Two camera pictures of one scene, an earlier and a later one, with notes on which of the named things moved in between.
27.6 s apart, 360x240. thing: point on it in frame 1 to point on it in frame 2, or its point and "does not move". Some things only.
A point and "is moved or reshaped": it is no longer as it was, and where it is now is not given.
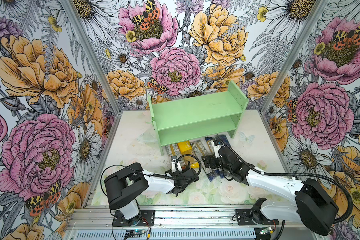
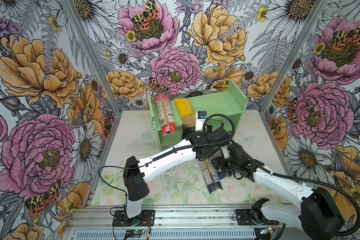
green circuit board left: x=135 y=232 does not move
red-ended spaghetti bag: x=174 y=150 to x=166 y=115
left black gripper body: x=184 y=187 to x=185 y=131
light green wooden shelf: x=184 y=120 does not move
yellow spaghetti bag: x=186 y=148 is moved or reshaped
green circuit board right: x=265 y=231 does not move
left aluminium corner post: x=69 y=7 does not move
